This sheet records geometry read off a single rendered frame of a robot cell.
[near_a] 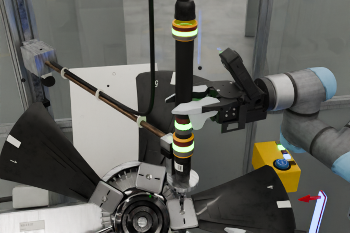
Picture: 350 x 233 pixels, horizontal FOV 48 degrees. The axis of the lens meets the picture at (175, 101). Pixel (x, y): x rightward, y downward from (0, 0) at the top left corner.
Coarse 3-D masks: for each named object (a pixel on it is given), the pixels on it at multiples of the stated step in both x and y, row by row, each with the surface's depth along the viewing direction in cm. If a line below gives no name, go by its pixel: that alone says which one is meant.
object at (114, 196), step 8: (104, 184) 87; (96, 192) 90; (104, 192) 89; (112, 192) 88; (120, 192) 87; (96, 200) 92; (112, 200) 90; (120, 200) 89; (104, 208) 92; (112, 208) 91
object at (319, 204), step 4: (320, 192) 96; (320, 200) 96; (316, 204) 99; (320, 204) 97; (316, 208) 99; (320, 208) 97; (316, 212) 99; (316, 216) 99; (312, 220) 102; (316, 220) 99; (312, 224) 102; (316, 224) 100; (312, 228) 102; (312, 232) 102
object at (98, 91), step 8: (152, 0) 72; (152, 8) 73; (152, 16) 73; (152, 24) 74; (152, 32) 75; (152, 40) 76; (152, 48) 77; (152, 56) 78; (56, 64) 112; (152, 64) 79; (64, 72) 110; (152, 72) 80; (80, 80) 105; (152, 80) 81; (96, 88) 100; (152, 88) 82; (96, 96) 99; (104, 96) 98; (152, 96) 83; (120, 104) 94; (152, 104) 84; (136, 112) 90; (144, 112) 87; (144, 120) 90
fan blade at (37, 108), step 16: (32, 112) 86; (48, 112) 86; (16, 128) 88; (32, 128) 87; (48, 128) 86; (32, 144) 88; (48, 144) 87; (64, 144) 86; (0, 160) 91; (32, 160) 89; (48, 160) 88; (64, 160) 87; (80, 160) 86; (0, 176) 93; (16, 176) 92; (32, 176) 92; (48, 176) 91; (64, 176) 89; (80, 176) 88; (96, 176) 87; (64, 192) 92; (80, 192) 91
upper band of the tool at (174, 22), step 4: (192, 20) 69; (176, 24) 67; (180, 24) 70; (184, 24) 70; (188, 24) 70; (192, 24) 67; (196, 24) 67; (184, 32) 67; (180, 36) 67; (184, 36) 67; (188, 36) 67
